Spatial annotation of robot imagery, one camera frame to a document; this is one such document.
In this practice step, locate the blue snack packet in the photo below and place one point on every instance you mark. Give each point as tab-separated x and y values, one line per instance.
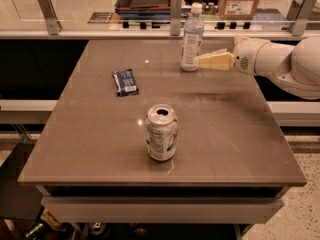
125	83

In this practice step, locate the white table drawer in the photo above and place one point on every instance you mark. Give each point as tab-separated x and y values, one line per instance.
162	210

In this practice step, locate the left metal glass bracket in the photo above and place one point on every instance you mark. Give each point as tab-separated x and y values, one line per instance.
53	25

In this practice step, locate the cardboard box with label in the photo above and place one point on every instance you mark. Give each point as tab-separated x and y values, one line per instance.
237	9

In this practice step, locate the blue plastic water bottle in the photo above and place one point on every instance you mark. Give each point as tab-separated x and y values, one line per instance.
192	39

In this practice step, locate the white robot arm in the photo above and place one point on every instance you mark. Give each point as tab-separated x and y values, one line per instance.
293	68

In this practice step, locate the right metal glass bracket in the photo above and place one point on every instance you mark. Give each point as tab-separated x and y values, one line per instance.
299	25

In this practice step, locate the metal glass bracket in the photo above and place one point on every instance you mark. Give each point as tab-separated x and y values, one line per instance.
175	17
299	25
53	25

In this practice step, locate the green bottle under table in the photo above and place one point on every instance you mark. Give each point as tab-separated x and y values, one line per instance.
37	232

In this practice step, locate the middle metal glass bracket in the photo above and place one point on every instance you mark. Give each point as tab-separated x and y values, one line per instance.
175	17

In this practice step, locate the white green 7up can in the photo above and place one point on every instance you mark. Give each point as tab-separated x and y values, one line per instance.
161	131

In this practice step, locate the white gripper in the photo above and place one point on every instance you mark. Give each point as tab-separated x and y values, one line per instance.
248	58

